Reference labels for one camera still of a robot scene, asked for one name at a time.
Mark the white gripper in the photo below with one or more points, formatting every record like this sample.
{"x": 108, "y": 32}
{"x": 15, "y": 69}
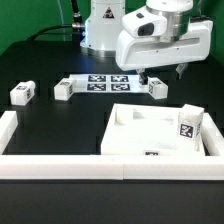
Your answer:
{"x": 150, "y": 40}

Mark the white square table top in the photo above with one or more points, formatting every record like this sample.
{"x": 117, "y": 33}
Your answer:
{"x": 145, "y": 131}

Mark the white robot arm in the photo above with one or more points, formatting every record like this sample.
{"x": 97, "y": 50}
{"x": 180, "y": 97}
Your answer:
{"x": 104, "y": 24}

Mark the white U-shaped obstacle fence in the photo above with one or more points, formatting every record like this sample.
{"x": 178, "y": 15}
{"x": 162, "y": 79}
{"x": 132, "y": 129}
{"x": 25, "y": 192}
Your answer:
{"x": 102, "y": 167}

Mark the white marker base plate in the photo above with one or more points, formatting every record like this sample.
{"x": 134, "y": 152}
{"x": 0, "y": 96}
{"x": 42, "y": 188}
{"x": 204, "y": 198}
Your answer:
{"x": 107, "y": 83}

